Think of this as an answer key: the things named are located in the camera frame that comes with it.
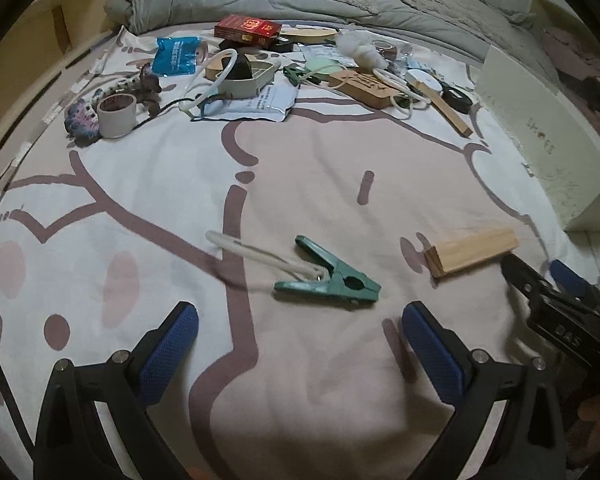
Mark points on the wooden bed frame shelf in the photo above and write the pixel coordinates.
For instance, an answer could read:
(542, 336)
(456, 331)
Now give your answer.
(45, 20)

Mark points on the white round lid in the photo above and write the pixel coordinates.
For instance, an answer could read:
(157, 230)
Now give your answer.
(422, 80)

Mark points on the wooden stick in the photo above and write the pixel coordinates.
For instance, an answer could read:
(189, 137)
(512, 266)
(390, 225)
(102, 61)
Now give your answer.
(452, 117)

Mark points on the round wooden lid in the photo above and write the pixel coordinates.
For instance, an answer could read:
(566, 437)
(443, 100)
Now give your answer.
(307, 35)

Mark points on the round wooden box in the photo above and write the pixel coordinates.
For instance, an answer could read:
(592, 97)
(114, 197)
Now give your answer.
(211, 69)

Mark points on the silver white pouch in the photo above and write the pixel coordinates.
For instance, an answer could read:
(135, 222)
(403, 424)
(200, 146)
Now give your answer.
(267, 105)

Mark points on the white paper packet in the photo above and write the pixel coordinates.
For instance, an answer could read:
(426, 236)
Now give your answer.
(320, 51)

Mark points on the white fluffy plush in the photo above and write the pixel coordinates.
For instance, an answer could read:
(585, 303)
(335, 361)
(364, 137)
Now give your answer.
(360, 49)

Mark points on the black tape roll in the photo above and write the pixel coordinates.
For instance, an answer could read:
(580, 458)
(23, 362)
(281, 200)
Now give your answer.
(467, 105)

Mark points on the grey green tray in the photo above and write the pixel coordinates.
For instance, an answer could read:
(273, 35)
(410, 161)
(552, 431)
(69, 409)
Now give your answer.
(245, 87)

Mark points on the multicolour knitted pouch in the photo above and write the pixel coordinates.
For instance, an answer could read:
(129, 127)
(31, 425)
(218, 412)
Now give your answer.
(82, 120)

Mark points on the grey beige folded duvet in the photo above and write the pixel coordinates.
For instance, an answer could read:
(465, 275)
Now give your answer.
(240, 0)

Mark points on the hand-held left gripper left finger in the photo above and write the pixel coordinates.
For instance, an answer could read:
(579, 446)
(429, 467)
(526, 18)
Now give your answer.
(167, 360)

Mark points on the red box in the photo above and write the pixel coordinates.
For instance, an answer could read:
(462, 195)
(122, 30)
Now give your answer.
(247, 29)

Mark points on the beige tape roll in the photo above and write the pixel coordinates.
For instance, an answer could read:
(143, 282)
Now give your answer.
(115, 120)

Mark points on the wooden block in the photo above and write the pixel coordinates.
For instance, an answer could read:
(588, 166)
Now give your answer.
(470, 252)

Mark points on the printed wooden box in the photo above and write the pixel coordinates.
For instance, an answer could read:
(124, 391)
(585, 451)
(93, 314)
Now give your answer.
(367, 87)

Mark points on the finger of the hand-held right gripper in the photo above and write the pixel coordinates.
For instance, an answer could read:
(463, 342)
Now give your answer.
(525, 277)
(572, 280)

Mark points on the pink clothes pile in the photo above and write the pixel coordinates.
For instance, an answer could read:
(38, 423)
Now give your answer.
(580, 60)

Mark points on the small brown tape roll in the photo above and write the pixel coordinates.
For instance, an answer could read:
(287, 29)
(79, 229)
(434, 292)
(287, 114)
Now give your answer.
(385, 47)

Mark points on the blue plastic packet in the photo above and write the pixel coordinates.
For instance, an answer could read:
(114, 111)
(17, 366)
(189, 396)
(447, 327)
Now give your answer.
(177, 57)

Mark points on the printed bed sheet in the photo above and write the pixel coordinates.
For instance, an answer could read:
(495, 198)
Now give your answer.
(300, 185)

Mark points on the white shoe box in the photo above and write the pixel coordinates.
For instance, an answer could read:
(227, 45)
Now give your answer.
(540, 145)

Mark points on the clear plastic wrapper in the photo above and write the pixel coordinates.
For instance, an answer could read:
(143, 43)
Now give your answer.
(410, 55)

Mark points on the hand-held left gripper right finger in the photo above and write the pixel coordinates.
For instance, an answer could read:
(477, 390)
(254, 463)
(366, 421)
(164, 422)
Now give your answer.
(432, 355)

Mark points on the spotted fabric toy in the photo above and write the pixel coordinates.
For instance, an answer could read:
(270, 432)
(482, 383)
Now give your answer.
(142, 84)

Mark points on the small black box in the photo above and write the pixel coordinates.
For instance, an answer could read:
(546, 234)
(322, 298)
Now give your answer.
(280, 43)

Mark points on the light green round lid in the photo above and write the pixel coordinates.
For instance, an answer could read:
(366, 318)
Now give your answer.
(325, 67)

